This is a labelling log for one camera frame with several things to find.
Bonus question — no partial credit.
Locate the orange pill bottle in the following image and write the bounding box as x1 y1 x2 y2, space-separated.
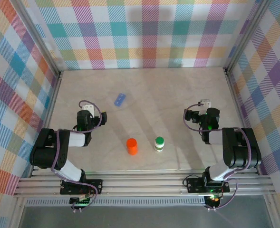
126 138 138 155

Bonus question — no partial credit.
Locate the white pill bottle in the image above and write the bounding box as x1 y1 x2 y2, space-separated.
154 136 165 153

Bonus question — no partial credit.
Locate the plaid cloth panel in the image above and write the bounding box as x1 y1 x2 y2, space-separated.
23 0 261 71
227 0 280 228
0 0 59 228

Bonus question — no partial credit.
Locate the grey metal sheet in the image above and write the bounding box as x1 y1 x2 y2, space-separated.
18 205 273 228

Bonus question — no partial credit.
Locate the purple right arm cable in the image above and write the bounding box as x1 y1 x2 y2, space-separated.
183 102 252 212

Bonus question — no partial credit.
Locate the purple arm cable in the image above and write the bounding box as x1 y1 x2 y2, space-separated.
183 102 252 212
50 100 102 212

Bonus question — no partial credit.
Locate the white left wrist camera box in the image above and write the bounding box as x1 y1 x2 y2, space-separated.
81 102 96 117

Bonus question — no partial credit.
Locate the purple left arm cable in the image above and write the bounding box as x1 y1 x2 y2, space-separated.
50 100 102 212

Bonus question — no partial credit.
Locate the aluminium table side rail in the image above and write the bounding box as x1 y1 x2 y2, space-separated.
30 70 64 178
222 67 261 176

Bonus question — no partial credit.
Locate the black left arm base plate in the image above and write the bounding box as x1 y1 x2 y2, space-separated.
60 178 104 195

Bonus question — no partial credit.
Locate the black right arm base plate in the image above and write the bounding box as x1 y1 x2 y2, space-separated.
185 177 231 194

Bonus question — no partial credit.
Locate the aluminium mounting rail beam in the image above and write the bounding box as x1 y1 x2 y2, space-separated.
13 170 276 198

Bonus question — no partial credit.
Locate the grey slotted cable duct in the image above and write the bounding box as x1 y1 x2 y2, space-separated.
25 199 207 207

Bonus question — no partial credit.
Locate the aluminium frame post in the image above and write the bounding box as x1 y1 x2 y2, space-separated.
11 0 63 78
225 0 273 74

